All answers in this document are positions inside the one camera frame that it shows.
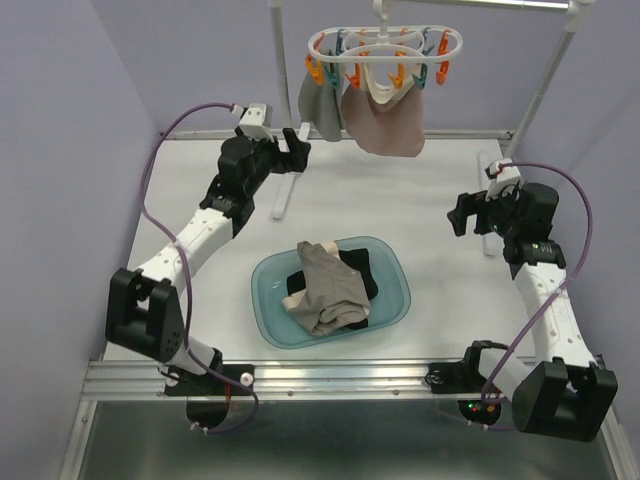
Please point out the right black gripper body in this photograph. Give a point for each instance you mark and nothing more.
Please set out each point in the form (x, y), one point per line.
(480, 214)

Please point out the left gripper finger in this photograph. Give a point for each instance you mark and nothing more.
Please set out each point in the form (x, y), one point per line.
(292, 140)
(298, 155)

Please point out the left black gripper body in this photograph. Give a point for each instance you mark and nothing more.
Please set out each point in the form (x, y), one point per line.
(279, 153)

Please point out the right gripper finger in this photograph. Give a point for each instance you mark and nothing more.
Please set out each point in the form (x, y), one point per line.
(466, 206)
(479, 202)

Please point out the dark grey underwear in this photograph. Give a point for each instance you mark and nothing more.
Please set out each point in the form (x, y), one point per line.
(320, 106)

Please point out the black underwear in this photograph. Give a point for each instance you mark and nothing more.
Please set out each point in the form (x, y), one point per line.
(360, 265)

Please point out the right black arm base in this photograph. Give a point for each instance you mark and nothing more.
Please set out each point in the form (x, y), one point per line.
(448, 378)

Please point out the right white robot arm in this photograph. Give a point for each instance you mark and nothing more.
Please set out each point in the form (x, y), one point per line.
(566, 394)

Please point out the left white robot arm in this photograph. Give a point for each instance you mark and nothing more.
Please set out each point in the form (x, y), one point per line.
(144, 314)

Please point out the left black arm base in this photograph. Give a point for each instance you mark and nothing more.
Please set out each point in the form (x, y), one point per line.
(214, 405)

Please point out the pink underwear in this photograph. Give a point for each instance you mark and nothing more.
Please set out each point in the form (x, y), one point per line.
(393, 129)

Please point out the white clip hanger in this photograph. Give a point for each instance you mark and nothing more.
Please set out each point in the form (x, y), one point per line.
(383, 60)

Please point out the teal plastic basin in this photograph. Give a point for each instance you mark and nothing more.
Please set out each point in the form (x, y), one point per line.
(269, 288)

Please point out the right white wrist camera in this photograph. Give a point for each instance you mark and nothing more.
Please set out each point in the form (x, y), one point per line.
(502, 174)

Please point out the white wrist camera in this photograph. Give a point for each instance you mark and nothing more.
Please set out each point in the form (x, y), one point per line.
(502, 174)
(254, 120)

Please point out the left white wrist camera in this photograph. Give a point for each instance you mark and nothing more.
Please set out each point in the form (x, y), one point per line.
(254, 120)

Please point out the aluminium mounting rail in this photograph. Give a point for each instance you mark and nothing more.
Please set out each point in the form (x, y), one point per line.
(287, 380)

